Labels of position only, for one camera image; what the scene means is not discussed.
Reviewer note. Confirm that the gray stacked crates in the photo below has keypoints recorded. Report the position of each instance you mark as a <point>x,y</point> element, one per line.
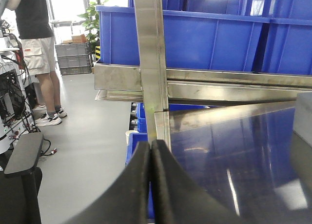
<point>74,58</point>

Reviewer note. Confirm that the equipment rack with cables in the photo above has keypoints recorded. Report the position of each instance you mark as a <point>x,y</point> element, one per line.
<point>16,117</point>

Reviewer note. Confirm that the blue bin on shelf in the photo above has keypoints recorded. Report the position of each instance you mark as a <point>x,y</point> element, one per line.
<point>289,47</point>
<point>192,40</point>

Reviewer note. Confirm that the person in black shirt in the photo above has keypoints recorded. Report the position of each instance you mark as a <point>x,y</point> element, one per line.
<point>37,40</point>

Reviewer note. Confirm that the stainless steel shelf frame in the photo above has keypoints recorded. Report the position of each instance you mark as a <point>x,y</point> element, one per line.
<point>158,86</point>

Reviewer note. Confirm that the green potted plant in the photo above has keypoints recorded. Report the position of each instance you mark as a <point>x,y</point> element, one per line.
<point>91,23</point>

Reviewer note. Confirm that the blue bin on shelf right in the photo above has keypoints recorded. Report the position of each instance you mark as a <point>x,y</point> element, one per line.
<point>289,47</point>

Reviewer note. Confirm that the blue bin on shelf left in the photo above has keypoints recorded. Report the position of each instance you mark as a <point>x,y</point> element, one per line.
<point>192,40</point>

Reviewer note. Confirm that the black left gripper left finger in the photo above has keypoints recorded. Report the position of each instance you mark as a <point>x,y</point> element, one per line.
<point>126,200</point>

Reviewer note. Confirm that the black chair armrest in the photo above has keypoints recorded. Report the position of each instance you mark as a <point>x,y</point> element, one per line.
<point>23,163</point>

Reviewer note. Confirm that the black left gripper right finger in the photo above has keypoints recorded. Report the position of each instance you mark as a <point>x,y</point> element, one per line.
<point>178,199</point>

